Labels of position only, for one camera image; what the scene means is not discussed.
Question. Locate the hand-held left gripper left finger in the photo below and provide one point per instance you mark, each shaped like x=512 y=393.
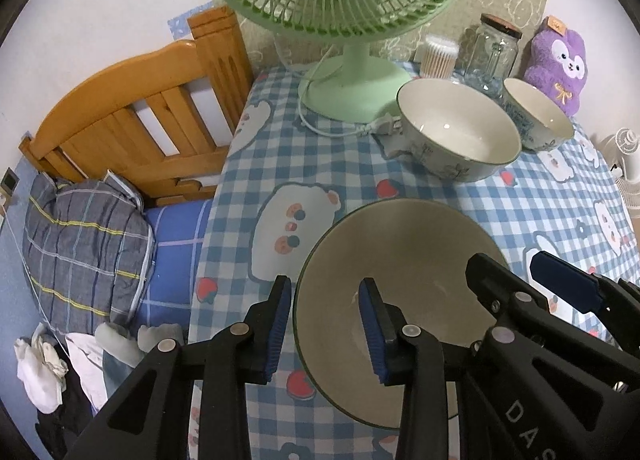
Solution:
x=280 y=335

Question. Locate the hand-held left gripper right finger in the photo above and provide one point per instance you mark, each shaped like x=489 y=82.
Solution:
x=372 y=335

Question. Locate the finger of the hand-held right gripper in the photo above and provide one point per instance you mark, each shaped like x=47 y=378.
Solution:
x=565 y=280
x=505 y=285

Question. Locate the cream bowl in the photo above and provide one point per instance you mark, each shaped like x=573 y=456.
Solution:
x=425 y=250

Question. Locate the blue bed sheet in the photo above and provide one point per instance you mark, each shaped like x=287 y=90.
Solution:
x=170 y=265

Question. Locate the white standing fan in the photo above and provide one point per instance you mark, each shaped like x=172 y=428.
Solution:
x=625 y=150

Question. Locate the pale grey clothing pile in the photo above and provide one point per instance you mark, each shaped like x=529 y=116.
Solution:
x=120 y=345

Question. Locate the blue floral ceramic bowl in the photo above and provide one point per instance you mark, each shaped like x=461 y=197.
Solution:
x=542 y=112
x=450 y=120

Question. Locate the blue checkered tablecloth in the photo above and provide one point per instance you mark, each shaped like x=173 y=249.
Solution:
x=325 y=165

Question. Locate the purple plush toy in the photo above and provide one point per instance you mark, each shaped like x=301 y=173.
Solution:
x=555 y=70

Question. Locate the grey plaid quilt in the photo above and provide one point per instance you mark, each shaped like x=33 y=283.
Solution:
x=85 y=250

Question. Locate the glass jar with black lid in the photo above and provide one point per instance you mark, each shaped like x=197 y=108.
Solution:
x=492 y=60

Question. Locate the dark cloth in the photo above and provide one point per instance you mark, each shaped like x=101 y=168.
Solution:
x=65 y=425

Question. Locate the cotton swab container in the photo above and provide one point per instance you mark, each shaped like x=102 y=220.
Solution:
x=437 y=60

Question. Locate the white crumpled cloth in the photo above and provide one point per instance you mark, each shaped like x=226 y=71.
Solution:
x=42 y=380

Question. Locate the green desk fan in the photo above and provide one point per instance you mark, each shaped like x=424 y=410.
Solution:
x=350 y=90

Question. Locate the wooden bed headboard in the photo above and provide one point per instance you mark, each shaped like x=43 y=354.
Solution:
x=100 y=115

